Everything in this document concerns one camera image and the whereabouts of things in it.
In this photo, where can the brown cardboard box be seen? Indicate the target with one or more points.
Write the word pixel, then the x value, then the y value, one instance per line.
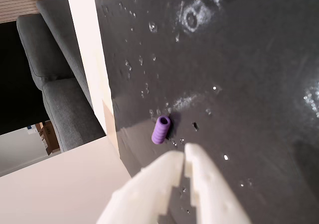
pixel 49 137

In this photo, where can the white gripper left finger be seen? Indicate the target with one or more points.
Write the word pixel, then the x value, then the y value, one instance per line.
pixel 139 191

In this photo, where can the grey fabric sofa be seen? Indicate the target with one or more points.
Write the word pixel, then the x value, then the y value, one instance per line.
pixel 62 102

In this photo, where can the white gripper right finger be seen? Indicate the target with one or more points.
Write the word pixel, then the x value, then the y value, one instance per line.
pixel 211 191

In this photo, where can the dark grey table mat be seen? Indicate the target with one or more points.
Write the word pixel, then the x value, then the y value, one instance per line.
pixel 249 84

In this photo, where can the purple ribbed pen grip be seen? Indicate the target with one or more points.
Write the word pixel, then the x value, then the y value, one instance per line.
pixel 160 132

